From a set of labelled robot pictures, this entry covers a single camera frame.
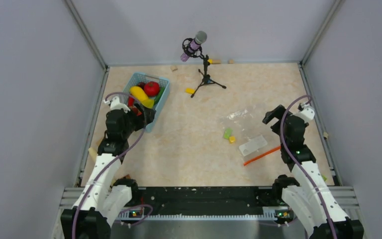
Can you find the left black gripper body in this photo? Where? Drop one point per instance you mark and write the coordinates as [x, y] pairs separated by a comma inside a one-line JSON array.
[[134, 122]]

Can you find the red toy tomato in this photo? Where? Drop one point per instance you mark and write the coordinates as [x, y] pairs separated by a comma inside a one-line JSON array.
[[152, 89]]

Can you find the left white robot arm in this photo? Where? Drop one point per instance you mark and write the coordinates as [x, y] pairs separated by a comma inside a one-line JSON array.
[[99, 204]]

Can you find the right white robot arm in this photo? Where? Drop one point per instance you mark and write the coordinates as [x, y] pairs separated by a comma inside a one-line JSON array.
[[305, 191]]

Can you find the purple microphone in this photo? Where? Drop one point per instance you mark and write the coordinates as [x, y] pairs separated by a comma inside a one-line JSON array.
[[192, 46]]

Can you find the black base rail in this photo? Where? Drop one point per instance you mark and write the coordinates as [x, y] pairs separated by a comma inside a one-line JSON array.
[[210, 201]]

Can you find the red toy chili pepper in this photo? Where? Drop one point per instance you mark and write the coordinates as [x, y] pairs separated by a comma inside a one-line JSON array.
[[130, 102]]

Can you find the yellow toy squash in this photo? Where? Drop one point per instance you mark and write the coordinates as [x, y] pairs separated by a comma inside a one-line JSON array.
[[138, 93]]

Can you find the light blue plastic basket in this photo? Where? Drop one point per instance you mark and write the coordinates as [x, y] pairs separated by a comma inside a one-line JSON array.
[[140, 79]]

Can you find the green toy block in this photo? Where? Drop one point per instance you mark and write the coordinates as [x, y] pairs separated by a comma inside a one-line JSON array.
[[227, 133]]

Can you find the yellow rectangular block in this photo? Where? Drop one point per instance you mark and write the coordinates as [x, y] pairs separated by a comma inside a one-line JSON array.
[[190, 91]]

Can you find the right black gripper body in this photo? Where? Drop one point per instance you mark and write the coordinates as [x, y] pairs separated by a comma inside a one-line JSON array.
[[278, 114]]

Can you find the clear zip top bag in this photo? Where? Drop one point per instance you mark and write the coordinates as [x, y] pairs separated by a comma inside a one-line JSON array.
[[254, 139]]

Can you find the green toy pepper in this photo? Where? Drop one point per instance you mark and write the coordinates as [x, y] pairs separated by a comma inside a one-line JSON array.
[[159, 95]]

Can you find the black tripod mic stand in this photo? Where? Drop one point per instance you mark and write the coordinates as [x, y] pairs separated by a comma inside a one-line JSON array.
[[206, 78]]

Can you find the wooden block near wall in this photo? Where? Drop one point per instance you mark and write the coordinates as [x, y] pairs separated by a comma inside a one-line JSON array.
[[173, 68]]

